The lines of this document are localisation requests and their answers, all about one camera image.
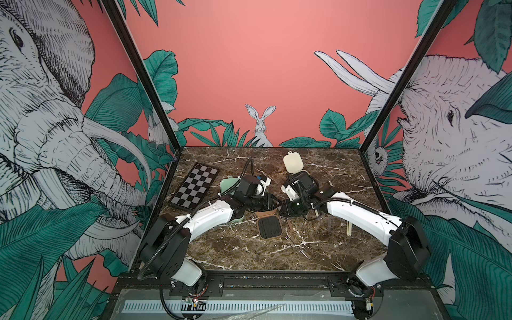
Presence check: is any brown nail file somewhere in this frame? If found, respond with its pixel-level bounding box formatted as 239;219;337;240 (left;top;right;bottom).
286;219;294;231

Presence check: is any brown clipper case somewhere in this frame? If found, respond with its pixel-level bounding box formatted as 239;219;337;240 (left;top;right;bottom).
255;209;282;239

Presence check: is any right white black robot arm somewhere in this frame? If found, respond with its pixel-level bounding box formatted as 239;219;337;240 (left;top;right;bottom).
281;171;431;296

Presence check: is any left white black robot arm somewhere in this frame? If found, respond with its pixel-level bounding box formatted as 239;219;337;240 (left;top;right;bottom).
137;175;279;287

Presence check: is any mint green clipper case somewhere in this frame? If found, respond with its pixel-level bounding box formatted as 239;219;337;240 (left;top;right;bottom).
219;176;245;224

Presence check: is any cream clipper case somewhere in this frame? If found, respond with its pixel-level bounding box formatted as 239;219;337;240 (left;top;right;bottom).
283;151;304;174

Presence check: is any brown nail clipper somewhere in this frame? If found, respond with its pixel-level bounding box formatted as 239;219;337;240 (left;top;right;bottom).
299;249;311;260

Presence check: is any black white checkerboard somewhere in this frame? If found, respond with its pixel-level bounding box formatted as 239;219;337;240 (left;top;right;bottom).
169;163;219;213

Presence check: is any white perforated strip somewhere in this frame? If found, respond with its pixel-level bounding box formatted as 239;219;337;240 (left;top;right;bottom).
121;299;355;315

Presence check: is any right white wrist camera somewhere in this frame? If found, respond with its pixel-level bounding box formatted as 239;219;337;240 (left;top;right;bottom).
281;185;299;201

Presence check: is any black aluminium front rail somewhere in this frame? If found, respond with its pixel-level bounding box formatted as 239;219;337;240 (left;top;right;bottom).
109;270;437;303

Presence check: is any right black frame post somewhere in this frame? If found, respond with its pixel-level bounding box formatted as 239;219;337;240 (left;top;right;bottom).
359;0;457;153

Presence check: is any black frame post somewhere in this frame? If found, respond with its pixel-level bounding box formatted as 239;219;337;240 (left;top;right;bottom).
359;0;457;153
102;0;182;153

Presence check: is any left black frame post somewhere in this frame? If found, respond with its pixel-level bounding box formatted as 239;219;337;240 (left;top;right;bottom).
102;0;182;153

